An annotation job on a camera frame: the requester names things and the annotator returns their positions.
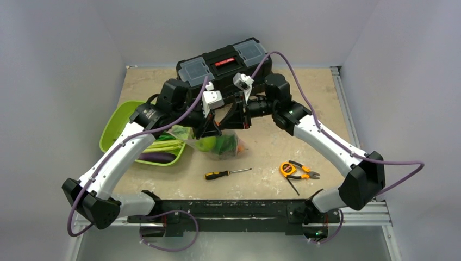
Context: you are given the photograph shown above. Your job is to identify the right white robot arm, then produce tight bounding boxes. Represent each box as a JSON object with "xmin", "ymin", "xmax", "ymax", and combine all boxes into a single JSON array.
[{"xmin": 220, "ymin": 73, "xmax": 385, "ymax": 221}]

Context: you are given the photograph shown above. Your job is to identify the purple eggplant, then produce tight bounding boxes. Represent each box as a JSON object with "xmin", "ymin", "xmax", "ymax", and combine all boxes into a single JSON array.
[{"xmin": 139, "ymin": 152, "xmax": 177, "ymax": 164}]

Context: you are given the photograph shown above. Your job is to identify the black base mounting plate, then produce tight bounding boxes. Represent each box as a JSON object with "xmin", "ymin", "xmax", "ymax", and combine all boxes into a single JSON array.
[{"xmin": 127, "ymin": 199, "xmax": 340, "ymax": 238}]

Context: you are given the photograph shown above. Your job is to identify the green plastic tray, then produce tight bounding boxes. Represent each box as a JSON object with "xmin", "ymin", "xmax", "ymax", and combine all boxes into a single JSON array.
[{"xmin": 99, "ymin": 101, "xmax": 186, "ymax": 166}]

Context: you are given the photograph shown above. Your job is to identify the aluminium frame rails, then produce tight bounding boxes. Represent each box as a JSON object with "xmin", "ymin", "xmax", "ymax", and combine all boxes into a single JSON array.
[{"xmin": 76, "ymin": 68, "xmax": 409, "ymax": 260}]

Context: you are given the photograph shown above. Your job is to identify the orange black pliers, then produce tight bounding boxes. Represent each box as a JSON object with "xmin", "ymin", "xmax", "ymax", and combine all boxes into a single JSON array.
[{"xmin": 285, "ymin": 160, "xmax": 320, "ymax": 196}]

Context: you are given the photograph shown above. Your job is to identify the green leafy vegetable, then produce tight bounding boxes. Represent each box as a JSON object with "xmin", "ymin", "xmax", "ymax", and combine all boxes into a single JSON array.
[{"xmin": 214, "ymin": 134, "xmax": 238, "ymax": 156}]

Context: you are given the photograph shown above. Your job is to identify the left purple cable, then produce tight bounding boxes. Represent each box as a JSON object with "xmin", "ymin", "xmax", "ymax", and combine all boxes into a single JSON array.
[{"xmin": 67, "ymin": 76, "xmax": 210, "ymax": 238}]

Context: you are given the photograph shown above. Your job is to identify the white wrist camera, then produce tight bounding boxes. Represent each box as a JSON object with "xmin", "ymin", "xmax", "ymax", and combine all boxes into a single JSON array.
[
  {"xmin": 233, "ymin": 73, "xmax": 254, "ymax": 104},
  {"xmin": 202, "ymin": 82, "xmax": 225, "ymax": 117}
]

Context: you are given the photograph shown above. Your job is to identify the black yellow screwdriver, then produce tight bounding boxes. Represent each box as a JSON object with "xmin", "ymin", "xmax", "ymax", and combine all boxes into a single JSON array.
[{"xmin": 204, "ymin": 168, "xmax": 252, "ymax": 181}]

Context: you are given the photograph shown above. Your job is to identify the orange tape measure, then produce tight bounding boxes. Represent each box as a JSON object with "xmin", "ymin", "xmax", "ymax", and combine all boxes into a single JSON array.
[{"xmin": 279, "ymin": 161, "xmax": 296, "ymax": 178}]

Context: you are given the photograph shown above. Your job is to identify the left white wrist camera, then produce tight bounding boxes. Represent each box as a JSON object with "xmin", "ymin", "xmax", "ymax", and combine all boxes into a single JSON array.
[{"xmin": 202, "ymin": 82, "xmax": 225, "ymax": 117}]

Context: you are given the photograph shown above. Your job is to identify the black plastic toolbox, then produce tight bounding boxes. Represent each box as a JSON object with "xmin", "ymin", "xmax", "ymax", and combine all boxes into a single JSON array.
[{"xmin": 176, "ymin": 38, "xmax": 267, "ymax": 105}]

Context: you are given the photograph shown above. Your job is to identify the clear zip top bag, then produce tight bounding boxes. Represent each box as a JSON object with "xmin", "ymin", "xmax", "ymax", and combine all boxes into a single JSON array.
[{"xmin": 168, "ymin": 126, "xmax": 248, "ymax": 160}]

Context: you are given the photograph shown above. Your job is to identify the green apple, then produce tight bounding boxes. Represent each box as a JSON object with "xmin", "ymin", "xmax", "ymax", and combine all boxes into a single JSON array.
[{"xmin": 195, "ymin": 136, "xmax": 216, "ymax": 152}]

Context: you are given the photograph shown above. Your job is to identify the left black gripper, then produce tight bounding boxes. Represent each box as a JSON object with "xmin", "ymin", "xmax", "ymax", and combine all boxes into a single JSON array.
[{"xmin": 172, "ymin": 103, "xmax": 222, "ymax": 140}]

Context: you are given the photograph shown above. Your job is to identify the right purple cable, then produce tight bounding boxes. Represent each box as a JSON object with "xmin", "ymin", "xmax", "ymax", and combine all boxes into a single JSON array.
[{"xmin": 250, "ymin": 51, "xmax": 425, "ymax": 197}]

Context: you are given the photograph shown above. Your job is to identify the orange green mango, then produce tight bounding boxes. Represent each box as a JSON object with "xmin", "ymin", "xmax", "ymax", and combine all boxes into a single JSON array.
[{"xmin": 236, "ymin": 144, "xmax": 247, "ymax": 154}]

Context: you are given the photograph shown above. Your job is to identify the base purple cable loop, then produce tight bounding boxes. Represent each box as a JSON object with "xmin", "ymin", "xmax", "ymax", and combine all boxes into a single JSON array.
[{"xmin": 139, "ymin": 210, "xmax": 200, "ymax": 253}]

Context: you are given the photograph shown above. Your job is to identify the green celery stalks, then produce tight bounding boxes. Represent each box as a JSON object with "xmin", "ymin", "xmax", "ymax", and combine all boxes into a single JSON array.
[{"xmin": 143, "ymin": 140, "xmax": 184, "ymax": 153}]

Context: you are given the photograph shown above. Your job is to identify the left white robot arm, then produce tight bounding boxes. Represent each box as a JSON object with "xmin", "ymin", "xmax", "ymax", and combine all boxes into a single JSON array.
[{"xmin": 62, "ymin": 77, "xmax": 210, "ymax": 237}]

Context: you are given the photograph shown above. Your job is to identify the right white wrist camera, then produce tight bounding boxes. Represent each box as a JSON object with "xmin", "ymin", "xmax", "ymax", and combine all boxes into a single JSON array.
[{"xmin": 233, "ymin": 73, "xmax": 254, "ymax": 104}]

